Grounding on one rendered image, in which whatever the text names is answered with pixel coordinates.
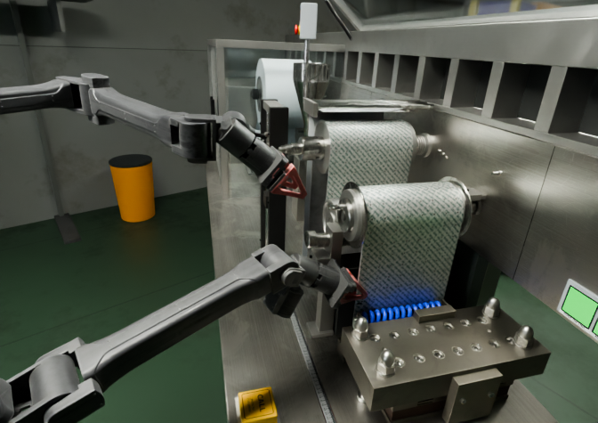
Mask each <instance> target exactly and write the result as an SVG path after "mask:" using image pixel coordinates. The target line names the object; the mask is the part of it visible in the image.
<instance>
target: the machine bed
mask: <svg viewBox="0 0 598 423"><path fill-rule="evenodd" d="M228 177H229V198H228V199H222V191H221V185H220V180H219V175H218V170H217V165H216V161H207V164H206V182H207V193H208V204H209V214H210V224H211V235H212V245H213V256H214V276H215V278H216V279H217V278H219V277H221V276H223V275H224V274H225V273H227V272H229V271H230V270H232V269H233V268H234V267H236V266H237V265H238V264H239V263H240V262H242V261H244V260H246V259H248V258H249V257H250V256H251V254H252V253H254V252H255V251H257V250H259V249H261V242H260V238H261V196H257V197H242V198H232V193H231V165H230V164H229V161H228ZM292 200H293V197H290V196H287V202H286V231H285V253H286V254H287V255H288V256H291V255H293V254H294V253H297V254H299V255H303V223H304V221H296V219H295V217H294V215H293V213H292ZM299 285H300V284H299ZM300 287H301V288H302V290H303V296H302V298H301V300H300V301H299V303H298V305H297V307H296V309H295V312H296V314H297V317H298V320H299V322H300V324H301V327H302V329H303V334H304V335H305V338H306V341H307V343H308V346H309V348H310V351H311V355H312V358H313V360H314V362H315V365H316V367H317V370H318V373H319V376H320V379H321V381H322V384H323V387H324V388H325V391H326V394H327V398H328V400H329V403H330V405H331V408H332V411H333V413H334V415H335V419H336V422H337V423H387V421H386V419H385V417H384V415H383V413H382V411H381V410H379V411H371V412H370V411H369V409H368V406H367V405H366V404H364V403H361V402H360V401H359V400H358V397H357V395H358V392H359V390H360V389H359V387H358V385H357V383H356V381H355V379H354V377H353V375H352V372H351V370H350V368H349V366H348V364H347V363H342V361H341V358H340V356H339V354H338V352H337V351H336V348H337V339H338V338H340V337H341V336H342V334H339V335H336V334H335V333H334V335H333V336H328V337H323V338H311V335H310V333H309V331H308V329H307V326H306V323H307V322H310V321H316V313H317V301H318V291H317V290H314V289H310V288H307V287H305V286H303V285H300ZM264 297H265V296H264ZM264 297H262V298H260V299H257V300H253V301H251V302H248V303H246V304H244V305H242V306H240V307H238V308H236V309H234V310H233V311H231V312H229V313H227V314H225V315H224V316H223V317H221V318H220V319H219V329H220V339H221V349H222V369H223V380H224V391H225V401H226V411H227V422H228V423H238V417H237V409H236V401H235V397H238V393H241V392H246V391H250V390H255V389H260V388H265V387H269V386H270V387H271V389H272V390H273V391H274V395H275V399H276V404H277V407H278V412H279V418H280V423H326V421H325V419H324V416H323V413H322V410H321V408H320V406H319V401H318V398H317V396H316V393H315V390H314V387H313V384H312V382H311V378H310V375H309V372H308V370H307V367H306V364H305V361H304V358H303V354H302V351H301V348H300V346H299V344H298V341H297V338H296V335H295V331H294V328H293V325H292V322H291V320H290V318H283V317H280V316H278V315H276V314H273V313H272V312H271V311H270V310H269V309H268V308H267V307H266V306H265V305H264V303H263V300H264ZM508 394H509V395H508V398H507V399H504V400H501V401H497V402H494V403H493V406H492V409H491V412H490V414H489V415H488V416H484V417H480V418H477V419H470V420H467V421H463V422H459V423H558V421H557V420H556V419H555V418H554V416H553V415H552V414H551V413H550V412H549V411H548V410H547V409H546V408H545V407H544V406H543V405H542V404H541V403H540V402H539V401H538V400H537V399H536V397H535V396H534V395H533V394H532V393H531V392H530V391H529V390H528V389H527V388H526V387H525V386H524V385H523V384H522V383H521V382H520V381H519V380H518V379H516V380H515V381H514V382H513V384H512V385H510V387H509V390H508Z"/></svg>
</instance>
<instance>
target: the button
mask: <svg viewBox="0 0 598 423"><path fill-rule="evenodd" d="M238 405H239V412H240V419H241V423H278V414H277V410H276V406H275V402H274V398H273V393H272V389H271V387H270V386H269V387H265V388H260V389H255V390H250V391H246V392H241V393H238Z"/></svg>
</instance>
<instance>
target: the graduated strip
mask: <svg viewBox="0 0 598 423"><path fill-rule="evenodd" d="M290 320H291V322H292V325H293V328H294V331H295V335H296V338H297V341H298V344H299V346H300V348H301V351H302V354H303V358H304V361H305V364H306V367H307V370H308V372H309V375H310V378H311V382H312V384H313V387H314V390H315V393H316V396H317V398H318V401H319V406H320V408H321V410H322V413H323V416H324V419H325V421H326V423H337V422H336V419H335V415H334V413H333V411H332V408H331V405H330V403H329V400H328V398H327V394H326V391H325V388H324V387H323V384H322V381H321V379H320V376H319V373H318V370H317V367H316V365H315V362H314V360H313V358H312V355H311V351H310V348H309V346H308V343H307V341H306V338H305V335H304V334H303V329H302V327H301V324H300V322H299V320H298V317H297V314H296V312H295V310H294V312H293V314H292V316H291V317H290Z"/></svg>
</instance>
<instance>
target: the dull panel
mask: <svg viewBox="0 0 598 423"><path fill-rule="evenodd" d="M455 253H456V254H458V255H459V256H460V257H459V261H458V266H457V272H456V276H455V279H454V283H453V287H452V290H451V295H450V299H449V302H448V304H449V305H451V306H452V307H453V308H454V309H455V310H456V309H462V308H468V307H474V306H476V305H477V302H478V299H479V295H480V292H481V286H482V283H483V280H484V277H485V273H486V270H487V267H488V263H489V261H488V260H486V259H485V258H484V257H482V256H481V255H479V254H478V253H477V252H475V251H474V250H473V249H471V248H470V247H468V246H467V245H466V244H464V243H463V242H462V241H461V240H460V239H458V240H457V247H456V251H455Z"/></svg>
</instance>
